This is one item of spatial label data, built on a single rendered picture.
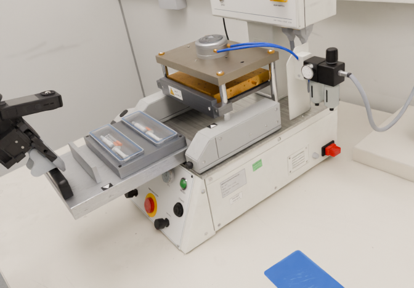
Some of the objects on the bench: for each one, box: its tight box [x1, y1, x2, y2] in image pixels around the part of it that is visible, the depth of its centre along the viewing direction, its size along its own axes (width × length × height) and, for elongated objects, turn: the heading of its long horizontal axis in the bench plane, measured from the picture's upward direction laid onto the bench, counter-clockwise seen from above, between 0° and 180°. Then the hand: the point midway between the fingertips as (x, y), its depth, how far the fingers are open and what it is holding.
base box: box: [181, 106, 341, 254], centre depth 107 cm, size 54×38×17 cm
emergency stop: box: [144, 198, 155, 214], centre depth 99 cm, size 2×4×4 cm, turn 52°
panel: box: [129, 164, 195, 250], centre depth 97 cm, size 2×30×19 cm, turn 52°
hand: (63, 164), depth 81 cm, fingers closed, pressing on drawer
